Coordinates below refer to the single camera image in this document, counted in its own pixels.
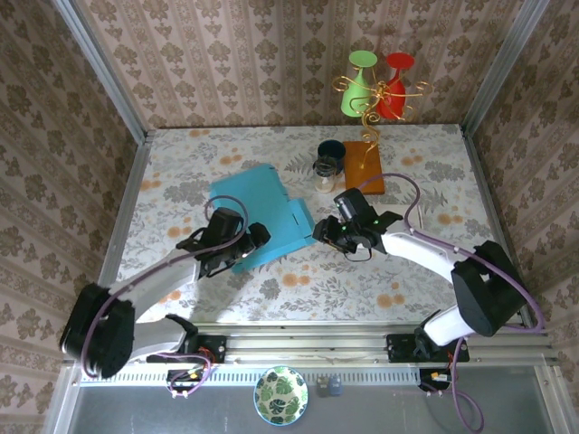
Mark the red plastic wine glass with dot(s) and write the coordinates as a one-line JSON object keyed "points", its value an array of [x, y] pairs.
{"points": [[400, 61]]}

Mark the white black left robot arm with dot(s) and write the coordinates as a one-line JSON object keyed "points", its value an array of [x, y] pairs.
{"points": [[158, 280]]}

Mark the aluminium table side rail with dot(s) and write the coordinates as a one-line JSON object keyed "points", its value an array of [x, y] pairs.
{"points": [[486, 181], [132, 181]]}

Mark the grey metal shelf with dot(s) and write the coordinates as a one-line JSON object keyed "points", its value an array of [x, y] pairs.
{"points": [[135, 411]]}

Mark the small blue grey object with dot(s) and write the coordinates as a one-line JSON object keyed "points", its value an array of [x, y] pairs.
{"points": [[335, 386]]}

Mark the black power connector block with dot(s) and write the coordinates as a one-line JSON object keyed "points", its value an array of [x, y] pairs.
{"points": [[183, 380], [429, 379]]}

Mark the dark blue mug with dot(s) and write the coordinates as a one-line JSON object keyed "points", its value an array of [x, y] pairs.
{"points": [[331, 149]]}

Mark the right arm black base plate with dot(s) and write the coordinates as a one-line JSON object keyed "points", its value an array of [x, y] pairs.
{"points": [[398, 348]]}

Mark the long aluminium frame rail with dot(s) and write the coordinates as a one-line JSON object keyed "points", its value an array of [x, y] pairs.
{"points": [[307, 343]]}

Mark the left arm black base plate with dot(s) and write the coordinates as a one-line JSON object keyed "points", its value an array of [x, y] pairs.
{"points": [[217, 348]]}

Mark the aluminium frame post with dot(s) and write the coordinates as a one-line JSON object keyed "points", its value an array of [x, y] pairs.
{"points": [[103, 68], [502, 68]]}

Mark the small dark grey object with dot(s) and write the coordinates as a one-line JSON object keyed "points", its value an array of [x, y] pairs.
{"points": [[322, 386]]}

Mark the clear glass jar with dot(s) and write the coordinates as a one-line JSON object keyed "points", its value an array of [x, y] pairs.
{"points": [[325, 178]]}

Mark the green plastic wine glass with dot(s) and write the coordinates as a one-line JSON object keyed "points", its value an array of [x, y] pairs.
{"points": [[357, 95]]}

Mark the leaf pattern bowl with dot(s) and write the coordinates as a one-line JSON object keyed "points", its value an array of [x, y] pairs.
{"points": [[280, 395]]}

